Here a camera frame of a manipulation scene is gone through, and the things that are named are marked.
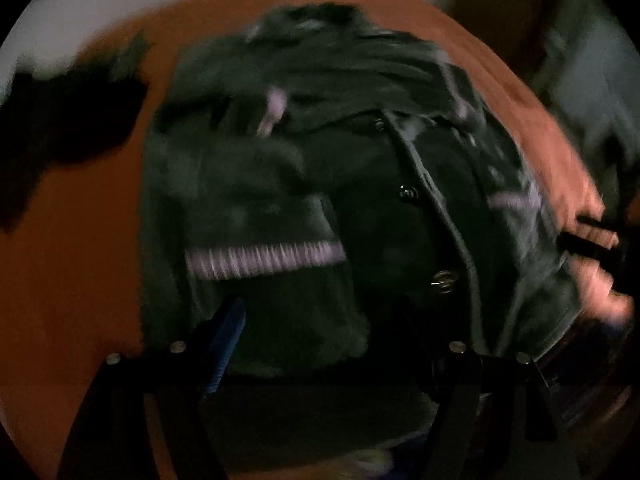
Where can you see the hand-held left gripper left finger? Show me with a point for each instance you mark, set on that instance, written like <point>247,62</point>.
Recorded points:
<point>227,340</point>

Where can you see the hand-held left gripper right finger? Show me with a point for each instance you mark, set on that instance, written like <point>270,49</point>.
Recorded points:
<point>440,360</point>

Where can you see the grey fleece sweater pink stripes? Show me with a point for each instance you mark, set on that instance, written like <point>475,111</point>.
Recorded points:
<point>260,190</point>

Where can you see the person's right hand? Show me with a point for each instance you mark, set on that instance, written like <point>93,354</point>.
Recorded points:
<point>607,300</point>

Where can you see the black cloth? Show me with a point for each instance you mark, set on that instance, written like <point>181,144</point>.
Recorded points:
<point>65,120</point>

